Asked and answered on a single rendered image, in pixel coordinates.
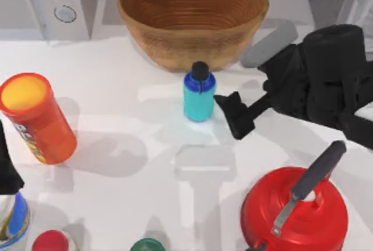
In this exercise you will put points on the pale grey rounded box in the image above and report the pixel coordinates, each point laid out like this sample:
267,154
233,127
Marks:
269,44

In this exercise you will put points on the teal bottle with black cap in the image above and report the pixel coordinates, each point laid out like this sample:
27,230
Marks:
198,102

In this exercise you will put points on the brown woven basket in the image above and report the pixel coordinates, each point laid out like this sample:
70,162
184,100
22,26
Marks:
192,35

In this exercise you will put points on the orange cup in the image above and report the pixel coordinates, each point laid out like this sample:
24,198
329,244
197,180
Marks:
43,123

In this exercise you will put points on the small microwave knob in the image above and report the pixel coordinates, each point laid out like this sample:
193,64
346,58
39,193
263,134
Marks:
65,13

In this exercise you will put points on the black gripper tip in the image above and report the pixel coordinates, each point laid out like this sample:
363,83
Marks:
7,172

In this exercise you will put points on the pale microwave oven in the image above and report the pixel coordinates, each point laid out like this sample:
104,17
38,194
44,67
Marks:
26,9

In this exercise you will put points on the white and blue can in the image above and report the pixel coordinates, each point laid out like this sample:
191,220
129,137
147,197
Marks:
13,224

